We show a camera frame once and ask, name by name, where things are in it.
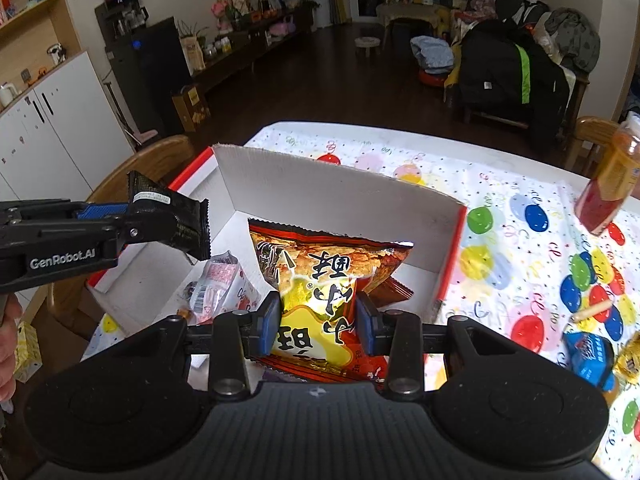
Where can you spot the orange drink bottle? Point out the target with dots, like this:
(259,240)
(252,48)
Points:
(615,178)

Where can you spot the wooden chair near box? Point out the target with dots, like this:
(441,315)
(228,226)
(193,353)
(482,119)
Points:
(157,162)

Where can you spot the black snack packet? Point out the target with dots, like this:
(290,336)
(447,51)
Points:
(158,214)

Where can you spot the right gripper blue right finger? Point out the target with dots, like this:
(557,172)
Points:
(396,334)

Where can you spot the balloon pattern tablecloth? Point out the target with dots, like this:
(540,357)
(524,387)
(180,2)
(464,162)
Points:
(524,264)

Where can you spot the blue cookie packet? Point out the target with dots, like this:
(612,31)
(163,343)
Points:
(591,358)

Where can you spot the dark tv cabinet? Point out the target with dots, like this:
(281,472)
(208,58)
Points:
(155,67)

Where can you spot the person's left hand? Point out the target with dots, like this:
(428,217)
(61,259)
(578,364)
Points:
(8,342)

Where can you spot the red white cardboard box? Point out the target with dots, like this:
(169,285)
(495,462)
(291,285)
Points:
(250,183)

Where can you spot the pink drink pouch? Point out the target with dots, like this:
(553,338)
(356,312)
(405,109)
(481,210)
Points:
(222,287)

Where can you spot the wooden chair with pink cloth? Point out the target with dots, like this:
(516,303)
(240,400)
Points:
(594,130)

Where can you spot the orange yellow chip bag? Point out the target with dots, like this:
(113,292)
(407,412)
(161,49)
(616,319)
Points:
(318,276)

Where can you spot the yellow chocolate candy bag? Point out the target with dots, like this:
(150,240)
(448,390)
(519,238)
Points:
(627,365)

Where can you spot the small sausage stick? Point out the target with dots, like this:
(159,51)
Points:
(591,311)

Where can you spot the white storage cabinet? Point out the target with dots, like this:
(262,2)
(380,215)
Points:
(61,138)

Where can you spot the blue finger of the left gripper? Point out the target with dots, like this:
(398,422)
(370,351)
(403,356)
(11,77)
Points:
(100,211)

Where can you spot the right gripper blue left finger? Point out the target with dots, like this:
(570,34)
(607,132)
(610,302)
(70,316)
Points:
(236,336)

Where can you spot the copper red foil bag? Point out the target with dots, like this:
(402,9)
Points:
(389,292)

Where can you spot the black jacket on chair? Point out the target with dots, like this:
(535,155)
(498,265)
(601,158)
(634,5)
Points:
(504,73)

